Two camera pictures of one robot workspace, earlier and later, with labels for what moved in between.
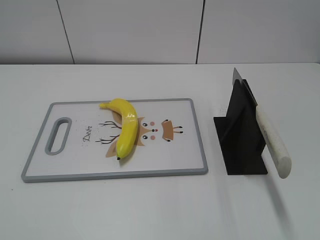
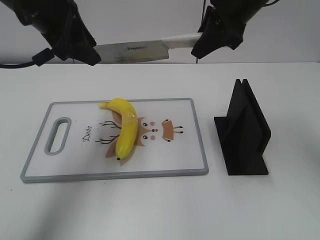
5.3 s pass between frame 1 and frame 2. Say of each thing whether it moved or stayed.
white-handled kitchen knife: moved
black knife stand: stayed
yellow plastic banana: stayed
